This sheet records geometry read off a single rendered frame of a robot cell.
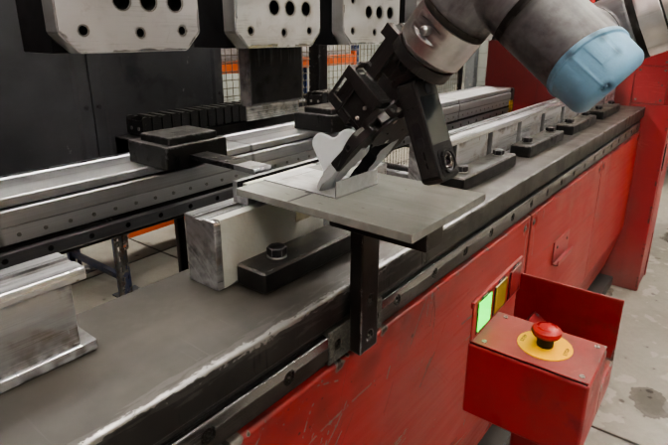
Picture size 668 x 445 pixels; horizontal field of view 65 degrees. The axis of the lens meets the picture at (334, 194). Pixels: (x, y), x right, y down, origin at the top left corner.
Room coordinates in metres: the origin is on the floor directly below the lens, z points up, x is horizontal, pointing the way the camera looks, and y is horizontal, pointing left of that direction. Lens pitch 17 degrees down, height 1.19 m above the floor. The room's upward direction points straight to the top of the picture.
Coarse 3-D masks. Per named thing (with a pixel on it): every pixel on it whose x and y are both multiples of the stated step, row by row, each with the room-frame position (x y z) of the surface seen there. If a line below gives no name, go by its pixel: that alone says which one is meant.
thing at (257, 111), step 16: (272, 48) 0.72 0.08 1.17; (288, 48) 0.74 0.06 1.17; (240, 64) 0.70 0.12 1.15; (256, 64) 0.69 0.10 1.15; (272, 64) 0.72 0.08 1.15; (288, 64) 0.74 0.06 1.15; (240, 80) 0.70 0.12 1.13; (256, 80) 0.69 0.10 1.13; (272, 80) 0.72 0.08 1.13; (288, 80) 0.74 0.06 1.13; (256, 96) 0.69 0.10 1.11; (272, 96) 0.72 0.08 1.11; (288, 96) 0.74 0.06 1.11; (256, 112) 0.70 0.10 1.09; (272, 112) 0.73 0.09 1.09; (288, 112) 0.75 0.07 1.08
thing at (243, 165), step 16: (176, 128) 0.89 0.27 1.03; (192, 128) 0.89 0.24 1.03; (128, 144) 0.85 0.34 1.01; (144, 144) 0.82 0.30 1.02; (160, 144) 0.81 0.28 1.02; (176, 144) 0.81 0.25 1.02; (192, 144) 0.83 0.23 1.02; (208, 144) 0.85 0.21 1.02; (224, 144) 0.88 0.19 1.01; (144, 160) 0.83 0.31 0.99; (160, 160) 0.80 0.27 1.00; (176, 160) 0.80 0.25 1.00; (192, 160) 0.82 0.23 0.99; (208, 160) 0.79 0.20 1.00; (224, 160) 0.78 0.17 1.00; (240, 160) 0.78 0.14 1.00
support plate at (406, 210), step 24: (312, 168) 0.75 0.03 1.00; (240, 192) 0.64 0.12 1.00; (264, 192) 0.63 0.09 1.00; (288, 192) 0.63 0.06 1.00; (360, 192) 0.63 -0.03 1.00; (384, 192) 0.63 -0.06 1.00; (408, 192) 0.63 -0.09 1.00; (432, 192) 0.63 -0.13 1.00; (456, 192) 0.63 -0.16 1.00; (312, 216) 0.57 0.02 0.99; (336, 216) 0.55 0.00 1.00; (360, 216) 0.54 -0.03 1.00; (384, 216) 0.54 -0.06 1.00; (408, 216) 0.54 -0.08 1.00; (432, 216) 0.54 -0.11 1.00; (456, 216) 0.56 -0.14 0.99; (408, 240) 0.49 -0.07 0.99
